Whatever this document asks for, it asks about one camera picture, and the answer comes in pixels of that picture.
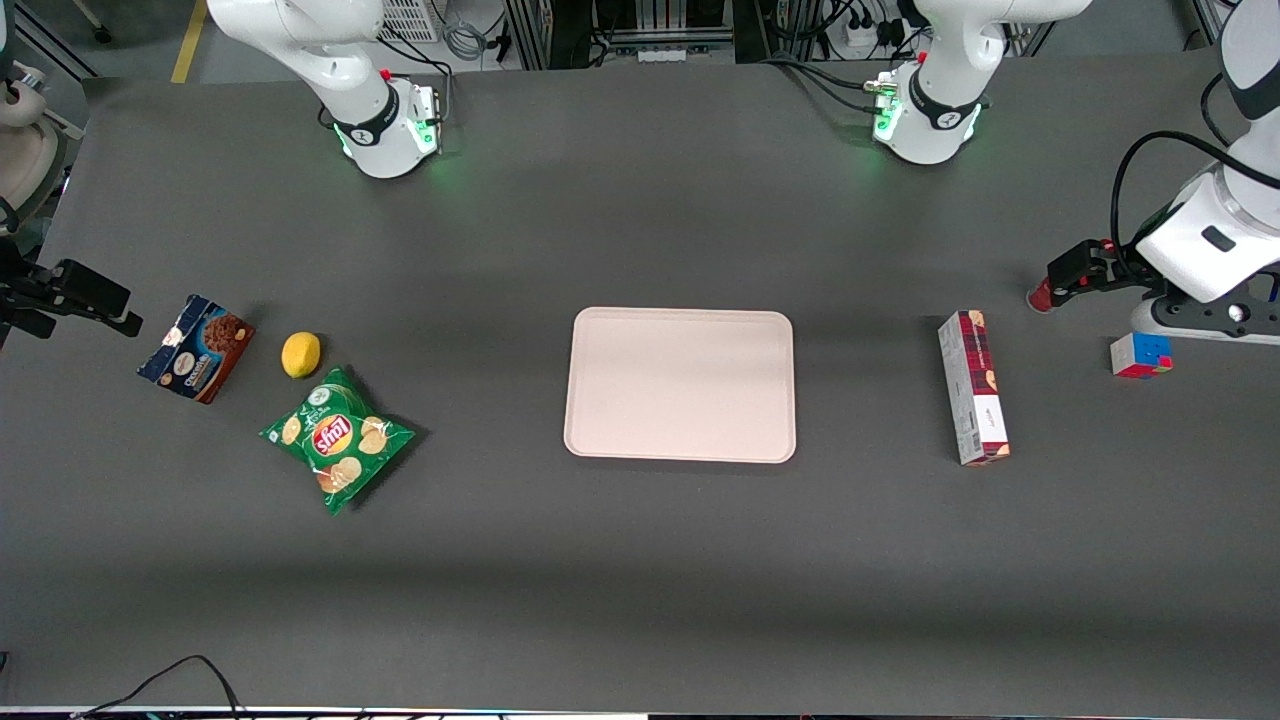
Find red plaid cookie box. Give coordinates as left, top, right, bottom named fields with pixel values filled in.
left=937, top=310, right=1012, bottom=468

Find pale pink plastic tray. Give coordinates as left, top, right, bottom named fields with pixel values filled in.
left=563, top=306, right=798, bottom=465

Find white perforated box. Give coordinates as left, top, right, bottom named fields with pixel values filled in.
left=378, top=0, right=443, bottom=44

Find blue chocolate cookie box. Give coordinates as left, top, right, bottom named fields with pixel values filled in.
left=137, top=294, right=256, bottom=405

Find red soda bottle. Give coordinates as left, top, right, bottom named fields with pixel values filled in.
left=1028, top=238, right=1116, bottom=314

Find colourful puzzle cube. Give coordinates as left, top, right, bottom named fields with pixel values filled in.
left=1109, top=331, right=1174, bottom=380

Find white power strip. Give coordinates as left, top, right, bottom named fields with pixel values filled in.
left=843, top=18, right=906, bottom=51

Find black equipment rack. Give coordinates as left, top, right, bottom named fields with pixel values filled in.
left=503, top=0, right=736, bottom=71

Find green chips bag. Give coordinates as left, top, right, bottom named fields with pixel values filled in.
left=259, top=366, right=417, bottom=517

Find yellow lemon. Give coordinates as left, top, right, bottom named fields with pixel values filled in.
left=281, top=332, right=323, bottom=380

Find beige chair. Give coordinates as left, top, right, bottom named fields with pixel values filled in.
left=0, top=55, right=63, bottom=216

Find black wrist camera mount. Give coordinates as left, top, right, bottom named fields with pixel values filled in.
left=1130, top=298, right=1280, bottom=347

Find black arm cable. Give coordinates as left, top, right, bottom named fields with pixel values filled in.
left=1110, top=72, right=1280, bottom=286

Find black base cables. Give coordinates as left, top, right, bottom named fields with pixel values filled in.
left=765, top=55, right=886, bottom=116

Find grey coiled cable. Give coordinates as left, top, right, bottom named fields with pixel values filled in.
left=441, top=10, right=493, bottom=63

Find black base cable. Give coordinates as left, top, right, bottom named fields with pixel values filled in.
left=375, top=35, right=456, bottom=131

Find black cable at table edge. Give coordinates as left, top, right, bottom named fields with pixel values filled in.
left=72, top=655, right=251, bottom=720

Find black device on mount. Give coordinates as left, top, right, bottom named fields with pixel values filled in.
left=0, top=235, right=144, bottom=346

